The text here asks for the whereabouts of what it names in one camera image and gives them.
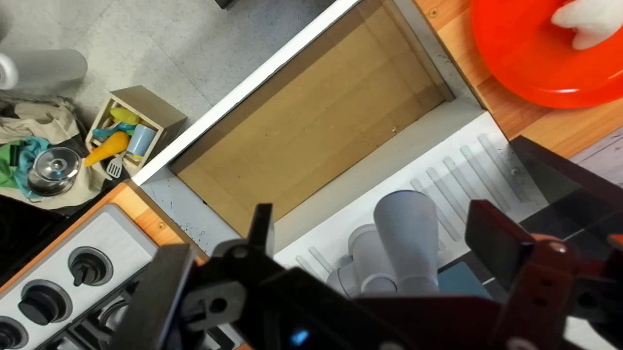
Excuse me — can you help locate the black stove knob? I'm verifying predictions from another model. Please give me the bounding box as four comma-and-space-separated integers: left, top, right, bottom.
17, 278, 71, 327
0, 315, 28, 350
65, 245, 114, 290

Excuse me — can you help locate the light blue toy cup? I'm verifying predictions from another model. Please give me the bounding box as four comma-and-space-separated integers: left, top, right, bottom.
124, 123, 157, 159

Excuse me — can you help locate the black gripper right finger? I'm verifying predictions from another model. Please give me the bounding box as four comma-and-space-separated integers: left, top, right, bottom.
466, 198, 585, 350

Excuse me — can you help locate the orange cutting board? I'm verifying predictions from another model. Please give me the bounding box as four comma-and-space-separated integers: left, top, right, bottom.
414, 0, 623, 161

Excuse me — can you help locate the white toy garlic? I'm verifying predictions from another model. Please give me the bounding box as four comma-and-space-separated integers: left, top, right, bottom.
550, 0, 623, 53

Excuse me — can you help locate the beige storage box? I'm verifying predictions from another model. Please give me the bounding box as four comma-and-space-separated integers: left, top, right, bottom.
83, 84, 190, 177

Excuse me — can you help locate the black frame post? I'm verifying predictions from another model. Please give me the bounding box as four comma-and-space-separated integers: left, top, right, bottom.
507, 134, 623, 261

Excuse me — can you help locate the green teal cloth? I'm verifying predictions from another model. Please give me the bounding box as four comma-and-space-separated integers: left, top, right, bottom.
0, 136, 50, 196

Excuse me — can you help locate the clear glass jar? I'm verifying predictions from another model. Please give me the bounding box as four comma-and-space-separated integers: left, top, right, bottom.
24, 146, 83, 194

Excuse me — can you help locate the red plastic plate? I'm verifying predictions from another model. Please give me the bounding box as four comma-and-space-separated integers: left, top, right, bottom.
468, 0, 623, 111

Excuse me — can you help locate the silver toy stove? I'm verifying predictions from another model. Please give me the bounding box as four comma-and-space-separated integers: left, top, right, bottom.
0, 204, 260, 350

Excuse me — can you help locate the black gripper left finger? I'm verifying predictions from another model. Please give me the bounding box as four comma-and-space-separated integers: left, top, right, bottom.
104, 243, 196, 350

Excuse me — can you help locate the white cylinder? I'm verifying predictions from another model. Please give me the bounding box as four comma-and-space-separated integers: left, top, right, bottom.
0, 47, 89, 99

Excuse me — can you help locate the whitewashed wood backdrop panel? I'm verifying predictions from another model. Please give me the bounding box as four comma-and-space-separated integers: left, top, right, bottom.
570, 126, 623, 191

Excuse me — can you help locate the grey toy faucet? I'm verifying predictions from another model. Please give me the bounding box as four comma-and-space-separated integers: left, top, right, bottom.
326, 189, 443, 299

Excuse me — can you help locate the yellow toy item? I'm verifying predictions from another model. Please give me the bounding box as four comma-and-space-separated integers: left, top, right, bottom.
83, 130, 132, 169

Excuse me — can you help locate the white toy sink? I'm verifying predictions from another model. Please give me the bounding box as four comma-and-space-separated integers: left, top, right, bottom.
132, 0, 566, 307

